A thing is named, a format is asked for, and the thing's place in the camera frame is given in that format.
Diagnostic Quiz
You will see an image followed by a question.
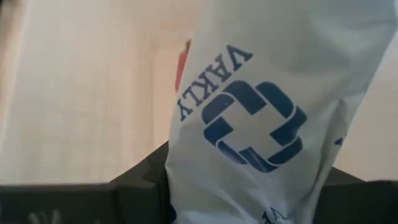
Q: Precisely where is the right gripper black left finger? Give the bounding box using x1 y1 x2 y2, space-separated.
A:
109 141 177 224

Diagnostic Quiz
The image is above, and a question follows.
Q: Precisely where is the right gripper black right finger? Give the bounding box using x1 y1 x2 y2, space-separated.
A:
307 167 368 224

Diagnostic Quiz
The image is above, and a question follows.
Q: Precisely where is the white pouch blue cross print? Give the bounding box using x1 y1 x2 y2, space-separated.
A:
164 0 398 224

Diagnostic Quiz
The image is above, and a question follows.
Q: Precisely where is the small red item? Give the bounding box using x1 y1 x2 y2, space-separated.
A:
174 39 192 93

